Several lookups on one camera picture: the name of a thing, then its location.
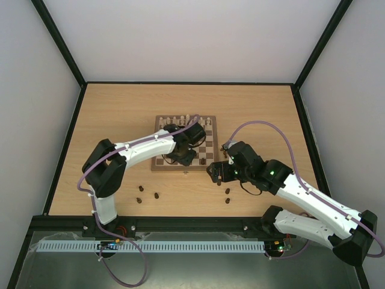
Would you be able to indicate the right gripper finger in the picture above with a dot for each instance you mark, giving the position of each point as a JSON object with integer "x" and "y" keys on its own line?
{"x": 215, "y": 176}
{"x": 214, "y": 167}

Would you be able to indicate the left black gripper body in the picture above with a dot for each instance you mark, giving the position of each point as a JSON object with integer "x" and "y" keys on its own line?
{"x": 183, "y": 158}

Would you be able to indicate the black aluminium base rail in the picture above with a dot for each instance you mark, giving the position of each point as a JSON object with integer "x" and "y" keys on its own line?
{"x": 247, "y": 227}

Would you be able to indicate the grey slotted cable duct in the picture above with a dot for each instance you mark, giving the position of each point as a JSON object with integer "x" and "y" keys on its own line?
{"x": 152, "y": 246}

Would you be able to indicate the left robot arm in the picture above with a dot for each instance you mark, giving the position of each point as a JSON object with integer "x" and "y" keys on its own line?
{"x": 103, "y": 172}

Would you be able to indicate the wooden chess board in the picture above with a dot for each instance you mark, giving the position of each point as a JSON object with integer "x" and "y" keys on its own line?
{"x": 208, "y": 150}

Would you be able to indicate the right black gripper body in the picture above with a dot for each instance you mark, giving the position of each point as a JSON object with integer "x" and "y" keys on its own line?
{"x": 216, "y": 172}

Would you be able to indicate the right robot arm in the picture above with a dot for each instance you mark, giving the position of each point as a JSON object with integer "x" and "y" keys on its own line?
{"x": 347, "y": 232}

